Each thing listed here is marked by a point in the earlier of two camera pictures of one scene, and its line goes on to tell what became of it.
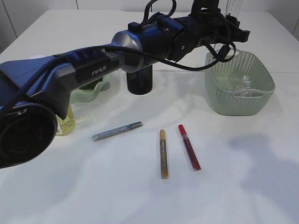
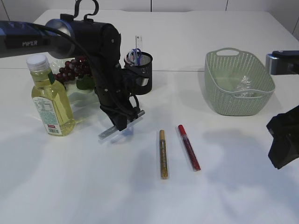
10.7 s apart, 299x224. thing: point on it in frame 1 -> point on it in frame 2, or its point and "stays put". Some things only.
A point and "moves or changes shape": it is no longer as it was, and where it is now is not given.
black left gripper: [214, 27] -> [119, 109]
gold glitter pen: [164, 160] stays put
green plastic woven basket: [242, 87] stays put
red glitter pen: [189, 149] stays put
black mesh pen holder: [140, 82] stays put
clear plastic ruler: [232, 8] moves or changes shape
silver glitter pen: [110, 132] moves or changes shape
